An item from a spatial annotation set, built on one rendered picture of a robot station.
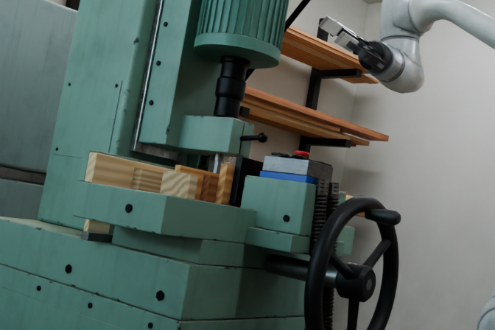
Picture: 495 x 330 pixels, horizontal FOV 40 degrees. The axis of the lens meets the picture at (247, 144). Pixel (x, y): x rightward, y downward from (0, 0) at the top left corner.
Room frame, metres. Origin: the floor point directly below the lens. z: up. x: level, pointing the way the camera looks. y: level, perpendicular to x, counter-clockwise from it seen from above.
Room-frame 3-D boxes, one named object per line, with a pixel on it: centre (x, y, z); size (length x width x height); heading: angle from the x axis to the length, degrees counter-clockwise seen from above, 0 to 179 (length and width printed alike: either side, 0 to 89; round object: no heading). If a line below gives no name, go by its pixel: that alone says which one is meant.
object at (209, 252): (1.31, 0.00, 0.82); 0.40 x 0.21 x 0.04; 142
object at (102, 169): (1.36, 0.07, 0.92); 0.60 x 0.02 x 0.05; 142
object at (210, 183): (1.33, 0.00, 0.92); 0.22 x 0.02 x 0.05; 142
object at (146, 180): (1.42, 0.00, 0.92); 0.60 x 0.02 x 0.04; 142
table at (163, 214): (1.29, -0.03, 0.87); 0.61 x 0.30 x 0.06; 142
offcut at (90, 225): (1.29, 0.26, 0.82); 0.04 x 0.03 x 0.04; 114
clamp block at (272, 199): (1.23, -0.10, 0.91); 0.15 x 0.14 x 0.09; 142
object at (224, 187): (1.32, -0.01, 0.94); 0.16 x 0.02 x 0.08; 142
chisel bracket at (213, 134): (1.36, 0.07, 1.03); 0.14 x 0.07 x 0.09; 52
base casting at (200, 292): (1.43, 0.15, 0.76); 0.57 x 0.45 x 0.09; 52
